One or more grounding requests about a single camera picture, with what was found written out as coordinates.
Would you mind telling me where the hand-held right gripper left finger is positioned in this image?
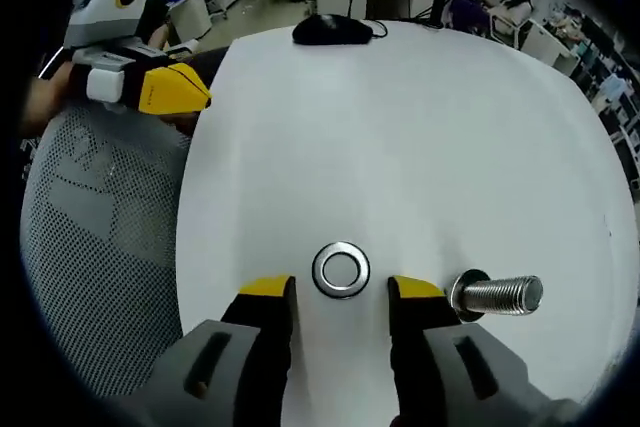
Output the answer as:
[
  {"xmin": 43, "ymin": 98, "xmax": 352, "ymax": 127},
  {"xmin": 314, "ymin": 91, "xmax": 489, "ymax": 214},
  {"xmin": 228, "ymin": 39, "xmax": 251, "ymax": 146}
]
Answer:
[{"xmin": 119, "ymin": 274, "xmax": 296, "ymax": 427}]

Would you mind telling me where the black oval mouse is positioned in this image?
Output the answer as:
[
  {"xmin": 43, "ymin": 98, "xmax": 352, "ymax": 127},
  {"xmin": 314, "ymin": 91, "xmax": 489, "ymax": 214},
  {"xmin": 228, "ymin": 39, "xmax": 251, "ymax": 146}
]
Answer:
[{"xmin": 292, "ymin": 14, "xmax": 374, "ymax": 47}]

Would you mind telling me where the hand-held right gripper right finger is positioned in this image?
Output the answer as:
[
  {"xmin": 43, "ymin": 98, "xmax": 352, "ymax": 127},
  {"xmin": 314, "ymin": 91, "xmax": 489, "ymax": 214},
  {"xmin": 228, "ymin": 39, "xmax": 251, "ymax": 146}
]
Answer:
[{"xmin": 387, "ymin": 274, "xmax": 591, "ymax": 427}]

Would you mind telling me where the grey mesh office chair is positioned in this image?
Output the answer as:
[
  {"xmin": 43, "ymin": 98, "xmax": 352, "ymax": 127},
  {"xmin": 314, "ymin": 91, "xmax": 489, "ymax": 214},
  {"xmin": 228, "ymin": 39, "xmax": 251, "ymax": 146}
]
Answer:
[{"xmin": 19, "ymin": 109, "xmax": 192, "ymax": 398}]

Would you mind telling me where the white drawer cabinet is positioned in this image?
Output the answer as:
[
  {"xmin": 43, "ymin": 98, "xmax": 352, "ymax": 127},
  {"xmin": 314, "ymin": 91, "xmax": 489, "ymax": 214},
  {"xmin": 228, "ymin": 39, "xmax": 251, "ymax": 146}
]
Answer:
[{"xmin": 167, "ymin": 0, "xmax": 214, "ymax": 46}]

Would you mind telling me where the small silver washer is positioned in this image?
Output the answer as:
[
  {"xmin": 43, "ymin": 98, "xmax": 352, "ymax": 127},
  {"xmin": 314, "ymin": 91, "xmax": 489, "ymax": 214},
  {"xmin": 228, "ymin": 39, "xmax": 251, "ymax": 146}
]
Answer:
[{"xmin": 310, "ymin": 240, "xmax": 372, "ymax": 301}]

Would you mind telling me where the small round-base threaded stud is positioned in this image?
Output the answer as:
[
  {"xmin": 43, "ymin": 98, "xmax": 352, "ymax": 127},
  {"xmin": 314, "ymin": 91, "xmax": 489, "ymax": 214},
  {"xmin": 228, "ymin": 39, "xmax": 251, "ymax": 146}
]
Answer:
[{"xmin": 446, "ymin": 269, "xmax": 545, "ymax": 322}]

